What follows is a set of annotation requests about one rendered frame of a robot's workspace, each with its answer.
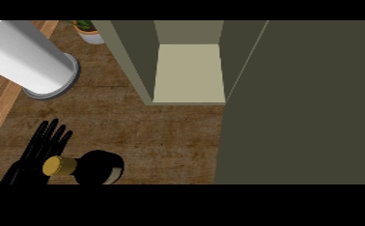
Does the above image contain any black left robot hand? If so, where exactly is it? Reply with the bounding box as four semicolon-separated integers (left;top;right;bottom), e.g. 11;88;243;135
0;118;74;185

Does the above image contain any black wine bottle gold cap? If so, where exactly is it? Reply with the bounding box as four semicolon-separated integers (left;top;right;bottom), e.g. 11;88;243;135
42;149;126;185

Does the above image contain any olive green open cabinet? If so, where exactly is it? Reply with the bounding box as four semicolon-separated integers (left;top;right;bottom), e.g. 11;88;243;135
90;20;271;106

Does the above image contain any dark olive cabinet door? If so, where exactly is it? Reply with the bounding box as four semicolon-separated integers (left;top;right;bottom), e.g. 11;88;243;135
213;20;365;185

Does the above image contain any potted green plant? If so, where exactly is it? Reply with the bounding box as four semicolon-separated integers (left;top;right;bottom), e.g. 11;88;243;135
65;20;107;45

